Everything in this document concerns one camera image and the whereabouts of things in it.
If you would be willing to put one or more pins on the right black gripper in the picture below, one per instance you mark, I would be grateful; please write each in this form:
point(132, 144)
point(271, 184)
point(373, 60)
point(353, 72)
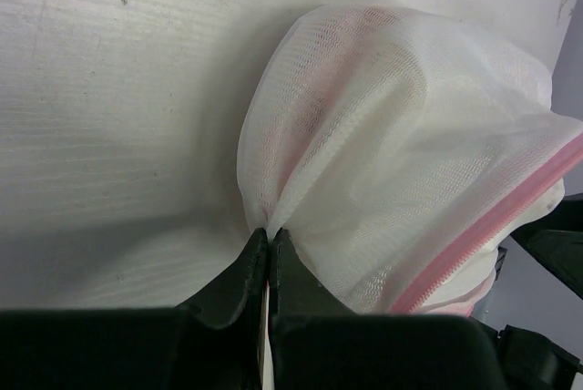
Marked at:
point(538, 305)

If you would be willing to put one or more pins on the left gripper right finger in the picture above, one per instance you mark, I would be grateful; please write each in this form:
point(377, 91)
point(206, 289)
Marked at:
point(319, 343)

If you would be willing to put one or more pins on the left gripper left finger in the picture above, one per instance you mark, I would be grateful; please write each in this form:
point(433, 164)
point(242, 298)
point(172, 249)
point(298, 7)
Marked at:
point(210, 341)

